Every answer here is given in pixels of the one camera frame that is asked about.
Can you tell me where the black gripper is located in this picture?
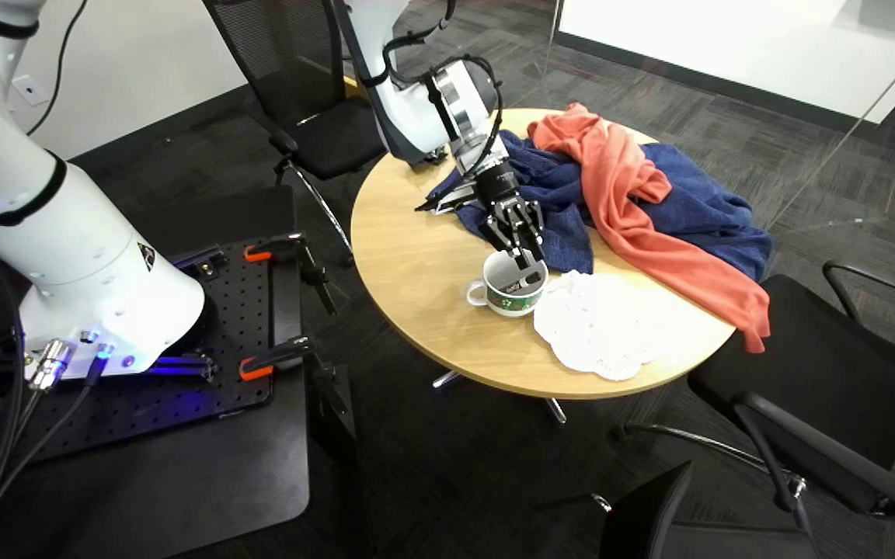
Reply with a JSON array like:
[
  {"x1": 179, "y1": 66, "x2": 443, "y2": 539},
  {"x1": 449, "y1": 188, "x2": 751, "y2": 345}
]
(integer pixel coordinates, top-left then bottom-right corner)
[{"x1": 472, "y1": 163, "x2": 554, "y2": 287}]

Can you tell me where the white ceramic mug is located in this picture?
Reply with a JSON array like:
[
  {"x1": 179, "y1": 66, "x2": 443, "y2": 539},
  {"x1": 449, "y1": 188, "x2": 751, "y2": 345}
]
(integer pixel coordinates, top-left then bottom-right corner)
[{"x1": 462, "y1": 247, "x2": 554, "y2": 322}]

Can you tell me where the navy blue cloth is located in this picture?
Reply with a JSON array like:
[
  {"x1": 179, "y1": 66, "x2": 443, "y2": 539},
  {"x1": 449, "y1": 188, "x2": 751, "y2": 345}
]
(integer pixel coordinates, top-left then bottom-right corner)
[{"x1": 429, "y1": 126, "x2": 601, "y2": 281}]

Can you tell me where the white lace doily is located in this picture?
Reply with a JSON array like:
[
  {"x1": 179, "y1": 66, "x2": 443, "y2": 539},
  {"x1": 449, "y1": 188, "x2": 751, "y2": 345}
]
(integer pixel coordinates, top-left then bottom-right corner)
[{"x1": 533, "y1": 267, "x2": 727, "y2": 384}]

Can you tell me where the orange cloth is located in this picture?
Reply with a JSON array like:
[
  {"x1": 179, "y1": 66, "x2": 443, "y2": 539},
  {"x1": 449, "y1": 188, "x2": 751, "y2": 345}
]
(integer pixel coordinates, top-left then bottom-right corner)
[{"x1": 525, "y1": 100, "x2": 773, "y2": 356}]

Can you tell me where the blue towel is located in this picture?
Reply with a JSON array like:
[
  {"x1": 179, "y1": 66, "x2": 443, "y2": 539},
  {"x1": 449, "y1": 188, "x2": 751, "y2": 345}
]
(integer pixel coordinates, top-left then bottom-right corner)
[{"x1": 637, "y1": 141, "x2": 776, "y2": 287}]

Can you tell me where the black orange bar clamp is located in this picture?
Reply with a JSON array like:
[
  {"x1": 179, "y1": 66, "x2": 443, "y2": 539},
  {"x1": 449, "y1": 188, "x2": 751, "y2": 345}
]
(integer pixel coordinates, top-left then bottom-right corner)
[
  {"x1": 235, "y1": 333, "x2": 317, "y2": 384},
  {"x1": 240, "y1": 230, "x2": 311, "y2": 267}
]

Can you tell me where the black mesh office chair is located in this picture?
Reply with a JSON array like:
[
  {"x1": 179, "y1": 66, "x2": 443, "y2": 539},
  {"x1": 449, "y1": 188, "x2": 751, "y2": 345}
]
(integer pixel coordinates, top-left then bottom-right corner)
[
  {"x1": 613, "y1": 259, "x2": 895, "y2": 522},
  {"x1": 201, "y1": 0, "x2": 389, "y2": 186},
  {"x1": 594, "y1": 457, "x2": 701, "y2": 559}
]

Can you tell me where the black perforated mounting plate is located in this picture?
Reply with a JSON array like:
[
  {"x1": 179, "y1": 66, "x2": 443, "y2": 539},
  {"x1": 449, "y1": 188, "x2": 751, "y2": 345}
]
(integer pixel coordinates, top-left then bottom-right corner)
[{"x1": 0, "y1": 234, "x2": 317, "y2": 490}]

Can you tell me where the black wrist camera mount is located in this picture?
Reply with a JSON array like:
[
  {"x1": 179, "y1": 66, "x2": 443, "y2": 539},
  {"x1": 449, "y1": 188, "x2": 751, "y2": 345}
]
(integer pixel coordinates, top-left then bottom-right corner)
[{"x1": 415, "y1": 168, "x2": 489, "y2": 216}]

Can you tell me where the grey base cable bundle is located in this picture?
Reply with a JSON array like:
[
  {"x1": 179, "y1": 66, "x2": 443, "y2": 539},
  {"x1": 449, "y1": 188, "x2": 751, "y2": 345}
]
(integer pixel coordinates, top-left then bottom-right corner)
[{"x1": 0, "y1": 345, "x2": 111, "y2": 559}]

